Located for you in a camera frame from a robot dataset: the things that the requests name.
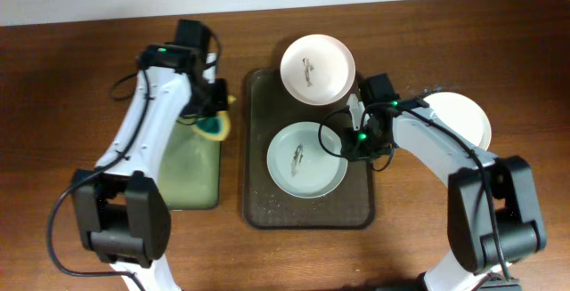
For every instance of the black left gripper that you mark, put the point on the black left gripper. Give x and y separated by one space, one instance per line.
218 102

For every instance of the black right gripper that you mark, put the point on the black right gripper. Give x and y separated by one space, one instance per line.
355 144

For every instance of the yellow green sponge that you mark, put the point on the yellow green sponge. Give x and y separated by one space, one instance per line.
213 123

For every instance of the pale green plate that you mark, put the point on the pale green plate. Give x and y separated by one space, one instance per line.
303 160

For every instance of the cream white plate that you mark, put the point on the cream white plate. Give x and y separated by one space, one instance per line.
462 115

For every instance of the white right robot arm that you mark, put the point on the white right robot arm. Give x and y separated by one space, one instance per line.
494 218

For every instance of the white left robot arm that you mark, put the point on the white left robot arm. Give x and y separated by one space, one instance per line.
122 216

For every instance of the dark brown serving tray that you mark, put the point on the dark brown serving tray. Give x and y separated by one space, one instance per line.
268 108

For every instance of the green soapy water tray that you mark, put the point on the green soapy water tray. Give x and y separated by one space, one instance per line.
189 174

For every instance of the pink dirty plate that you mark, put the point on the pink dirty plate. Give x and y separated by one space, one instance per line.
317 69

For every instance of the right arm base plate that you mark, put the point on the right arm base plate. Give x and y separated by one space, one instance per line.
489 285

